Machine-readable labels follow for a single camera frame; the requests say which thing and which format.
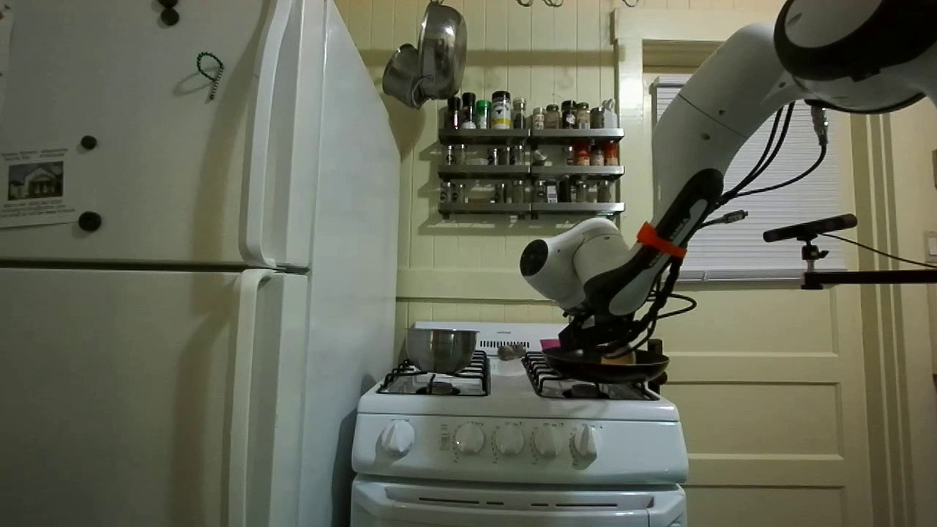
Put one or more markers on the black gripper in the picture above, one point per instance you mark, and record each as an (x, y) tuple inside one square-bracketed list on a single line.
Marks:
[(596, 336)]

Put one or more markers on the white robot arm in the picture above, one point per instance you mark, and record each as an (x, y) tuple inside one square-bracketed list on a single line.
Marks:
[(862, 57)]

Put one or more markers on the black frying pan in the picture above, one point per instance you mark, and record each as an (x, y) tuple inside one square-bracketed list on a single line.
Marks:
[(591, 367)]

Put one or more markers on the white gas stove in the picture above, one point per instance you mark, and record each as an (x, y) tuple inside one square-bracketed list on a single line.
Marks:
[(511, 440)]

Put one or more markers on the steel saucepan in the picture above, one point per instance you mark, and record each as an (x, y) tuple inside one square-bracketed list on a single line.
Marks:
[(439, 349)]

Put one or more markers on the cream panel door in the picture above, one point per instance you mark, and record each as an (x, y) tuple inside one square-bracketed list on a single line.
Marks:
[(789, 396)]

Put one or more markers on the white window blind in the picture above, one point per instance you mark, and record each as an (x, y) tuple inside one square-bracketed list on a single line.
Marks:
[(796, 187)]

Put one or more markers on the hanging metal colander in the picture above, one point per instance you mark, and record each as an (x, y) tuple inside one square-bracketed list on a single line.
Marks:
[(430, 70)]

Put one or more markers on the white refrigerator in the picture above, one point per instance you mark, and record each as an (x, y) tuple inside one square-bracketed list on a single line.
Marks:
[(187, 349)]

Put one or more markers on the paper note on fridge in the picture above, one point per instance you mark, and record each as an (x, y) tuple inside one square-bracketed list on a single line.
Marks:
[(35, 188)]

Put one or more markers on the wall spice rack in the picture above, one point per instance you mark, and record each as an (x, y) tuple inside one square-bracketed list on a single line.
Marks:
[(502, 156)]

